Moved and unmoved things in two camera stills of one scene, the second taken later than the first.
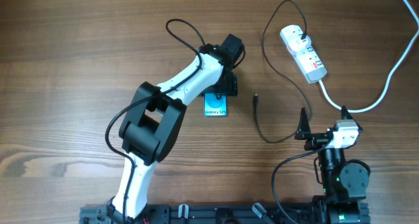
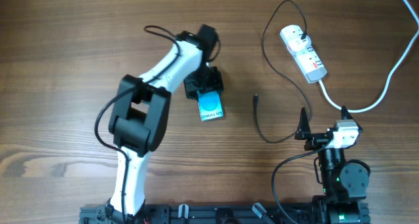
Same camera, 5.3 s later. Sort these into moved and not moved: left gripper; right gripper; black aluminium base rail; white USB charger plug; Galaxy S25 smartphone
Moved: left gripper; Galaxy S25 smartphone
Not moved: white USB charger plug; black aluminium base rail; right gripper
